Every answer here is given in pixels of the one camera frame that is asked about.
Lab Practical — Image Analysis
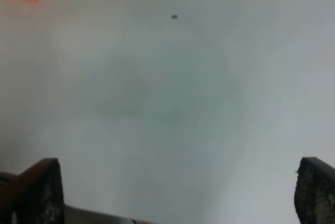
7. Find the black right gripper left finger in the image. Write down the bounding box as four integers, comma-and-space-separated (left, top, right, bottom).
1, 158, 64, 223

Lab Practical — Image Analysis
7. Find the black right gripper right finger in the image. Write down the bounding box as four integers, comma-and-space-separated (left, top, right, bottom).
294, 157, 334, 224

